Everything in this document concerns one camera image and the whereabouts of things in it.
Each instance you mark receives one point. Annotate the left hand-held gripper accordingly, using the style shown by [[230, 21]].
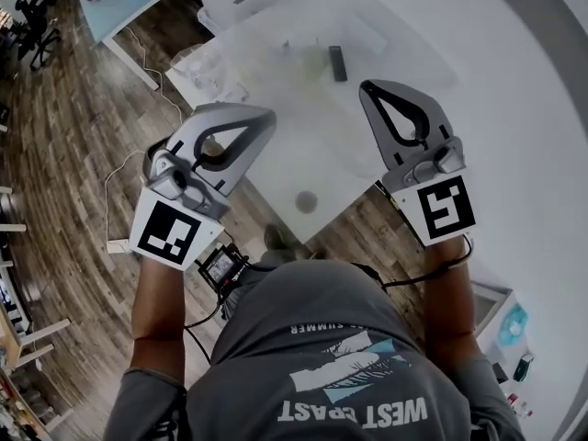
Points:
[[165, 228]]

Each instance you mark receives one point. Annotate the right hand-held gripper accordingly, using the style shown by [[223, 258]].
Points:
[[443, 209]]

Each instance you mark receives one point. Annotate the clear plastic storage bin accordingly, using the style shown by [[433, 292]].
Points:
[[390, 26]]

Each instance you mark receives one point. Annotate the person's left forearm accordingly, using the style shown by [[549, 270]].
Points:
[[158, 320]]

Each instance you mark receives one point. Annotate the person's right forearm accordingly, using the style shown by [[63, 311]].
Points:
[[448, 301]]

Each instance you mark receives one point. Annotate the black rectangular block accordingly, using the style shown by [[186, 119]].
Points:
[[523, 366]]

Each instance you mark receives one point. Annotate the small white table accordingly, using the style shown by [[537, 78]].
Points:
[[294, 154]]

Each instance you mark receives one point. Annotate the clear glass vessel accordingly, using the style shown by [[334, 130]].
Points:
[[202, 69]]

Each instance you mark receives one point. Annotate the black remote control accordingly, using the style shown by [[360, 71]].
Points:
[[338, 62]]

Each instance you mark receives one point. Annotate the person's left black shoe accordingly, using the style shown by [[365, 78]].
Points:
[[275, 238]]

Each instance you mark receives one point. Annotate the black waist monitor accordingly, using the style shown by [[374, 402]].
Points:
[[220, 264]]

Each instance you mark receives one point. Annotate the white power adapter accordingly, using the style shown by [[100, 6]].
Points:
[[118, 245]]

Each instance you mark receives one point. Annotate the light blue desk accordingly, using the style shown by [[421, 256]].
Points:
[[119, 12]]

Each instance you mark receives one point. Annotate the black office chair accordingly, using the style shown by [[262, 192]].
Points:
[[39, 35]]

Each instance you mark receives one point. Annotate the teal patterned disc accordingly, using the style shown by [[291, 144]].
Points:
[[512, 324]]

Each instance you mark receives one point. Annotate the white side desk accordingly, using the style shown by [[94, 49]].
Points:
[[505, 358]]

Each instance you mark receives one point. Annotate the wooden desk white legs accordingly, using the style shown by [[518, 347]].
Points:
[[46, 330]]

